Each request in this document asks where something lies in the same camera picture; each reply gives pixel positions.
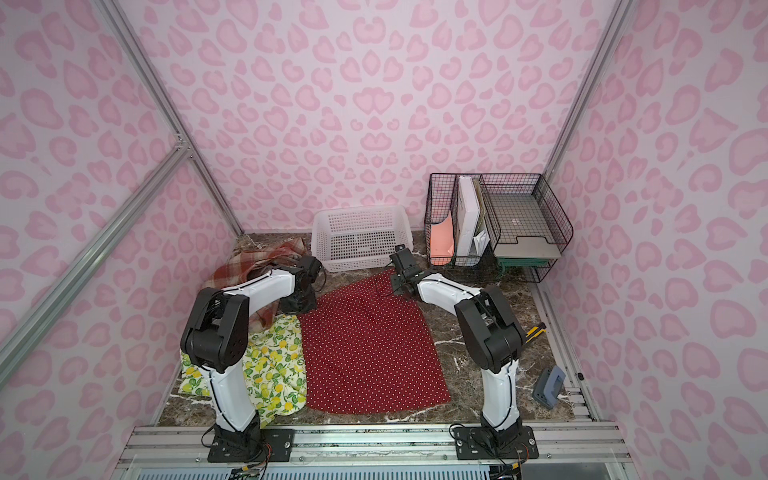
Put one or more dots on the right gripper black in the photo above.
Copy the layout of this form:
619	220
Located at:
402	263

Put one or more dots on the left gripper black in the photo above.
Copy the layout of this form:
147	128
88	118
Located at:
303	300

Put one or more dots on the red polka dot skirt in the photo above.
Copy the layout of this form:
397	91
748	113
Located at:
368	350

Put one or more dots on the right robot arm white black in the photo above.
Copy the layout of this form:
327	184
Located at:
491	333

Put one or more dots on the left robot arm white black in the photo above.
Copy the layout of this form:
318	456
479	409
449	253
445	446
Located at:
215	338

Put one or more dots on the pink folder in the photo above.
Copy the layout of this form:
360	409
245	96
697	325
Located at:
441	242

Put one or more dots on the red plaid skirt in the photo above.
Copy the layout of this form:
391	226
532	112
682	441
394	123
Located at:
253	259

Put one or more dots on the white plastic basket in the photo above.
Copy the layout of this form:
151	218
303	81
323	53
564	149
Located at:
359	238

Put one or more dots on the lemon print skirt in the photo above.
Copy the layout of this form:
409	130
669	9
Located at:
275	371

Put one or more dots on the white envelope papers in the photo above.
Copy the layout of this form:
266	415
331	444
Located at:
480	242

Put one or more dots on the white binder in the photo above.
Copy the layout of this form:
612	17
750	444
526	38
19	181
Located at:
468	214

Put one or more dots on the green book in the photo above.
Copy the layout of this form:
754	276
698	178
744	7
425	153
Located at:
522	262

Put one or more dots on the grey laptop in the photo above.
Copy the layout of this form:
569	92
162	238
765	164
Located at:
521	227

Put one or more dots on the yellow black utility knife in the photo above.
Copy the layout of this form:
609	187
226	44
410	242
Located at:
535	332

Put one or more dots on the grey blue stapler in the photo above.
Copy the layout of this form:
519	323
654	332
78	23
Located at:
548	386

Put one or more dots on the black wire desk organizer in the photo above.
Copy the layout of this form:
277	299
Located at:
479	227

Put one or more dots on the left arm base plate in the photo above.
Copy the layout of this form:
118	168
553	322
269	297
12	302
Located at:
253	446

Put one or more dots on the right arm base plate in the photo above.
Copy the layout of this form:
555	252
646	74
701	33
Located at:
484	443

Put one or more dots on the aluminium front rail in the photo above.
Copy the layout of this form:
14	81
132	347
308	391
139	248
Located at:
576	444

